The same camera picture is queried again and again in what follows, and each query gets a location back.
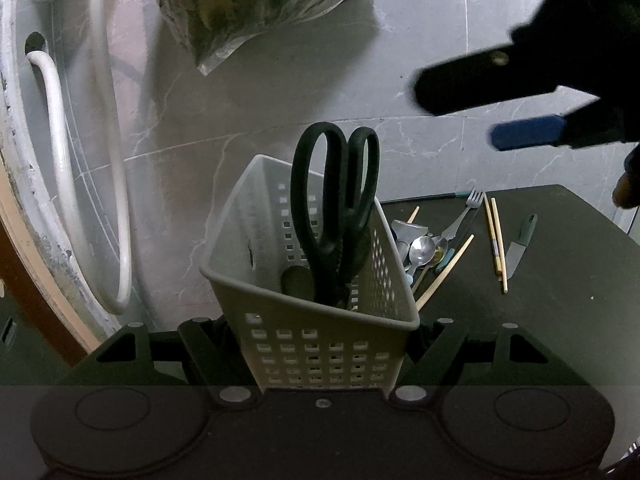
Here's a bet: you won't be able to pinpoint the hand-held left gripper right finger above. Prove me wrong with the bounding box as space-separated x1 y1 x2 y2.
389 318 592 407

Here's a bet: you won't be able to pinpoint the teal handled utensil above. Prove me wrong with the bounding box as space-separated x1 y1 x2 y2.
434 247 457 275

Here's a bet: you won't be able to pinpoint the person's right hand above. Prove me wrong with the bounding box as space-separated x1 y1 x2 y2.
614 144 640 209

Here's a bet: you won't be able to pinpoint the green handled knife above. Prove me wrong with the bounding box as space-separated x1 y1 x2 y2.
504 213 539 279

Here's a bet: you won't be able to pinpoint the white perforated utensil holder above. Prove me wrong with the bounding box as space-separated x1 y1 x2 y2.
199 154 421 392

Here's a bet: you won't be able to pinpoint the white hose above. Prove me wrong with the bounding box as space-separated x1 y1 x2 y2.
25 0 133 316

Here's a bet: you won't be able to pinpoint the steel fork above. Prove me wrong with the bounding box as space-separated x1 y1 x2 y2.
440 190 484 241

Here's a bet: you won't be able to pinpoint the dark cabinet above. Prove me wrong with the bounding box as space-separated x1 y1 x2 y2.
0 280 86 386

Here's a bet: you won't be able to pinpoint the black scissors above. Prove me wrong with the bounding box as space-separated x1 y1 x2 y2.
290 121 381 311

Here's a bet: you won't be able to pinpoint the curved wooden frame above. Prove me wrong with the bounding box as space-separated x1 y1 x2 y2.
0 0 118 356

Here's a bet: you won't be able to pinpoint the dark green chopstick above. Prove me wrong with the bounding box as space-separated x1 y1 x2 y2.
381 191 473 206

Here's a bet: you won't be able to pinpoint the banded wooden chopstick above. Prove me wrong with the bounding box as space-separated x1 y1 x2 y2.
482 192 502 276

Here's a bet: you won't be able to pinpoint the brass coloured spoon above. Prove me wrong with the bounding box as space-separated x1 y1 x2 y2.
414 237 449 292

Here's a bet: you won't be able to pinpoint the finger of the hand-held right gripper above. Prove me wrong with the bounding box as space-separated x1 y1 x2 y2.
489 99 627 152
412 42 558 116

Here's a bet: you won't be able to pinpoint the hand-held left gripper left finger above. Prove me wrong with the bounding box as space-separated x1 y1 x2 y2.
64 317 262 407

